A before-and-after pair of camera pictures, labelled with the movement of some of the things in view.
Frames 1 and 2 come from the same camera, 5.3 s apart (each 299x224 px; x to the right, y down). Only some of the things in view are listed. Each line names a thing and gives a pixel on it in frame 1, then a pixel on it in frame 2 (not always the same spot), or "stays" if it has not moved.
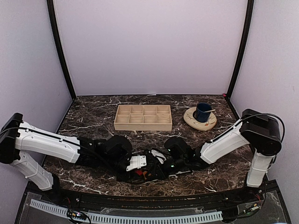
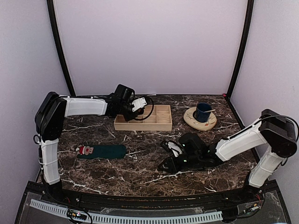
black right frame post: (246, 31) stays
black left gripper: (128, 177) -> (128, 117)
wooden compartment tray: (143, 117) stays
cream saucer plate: (194, 124) stays
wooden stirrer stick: (210, 110) stays
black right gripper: (161, 174) -> (168, 162)
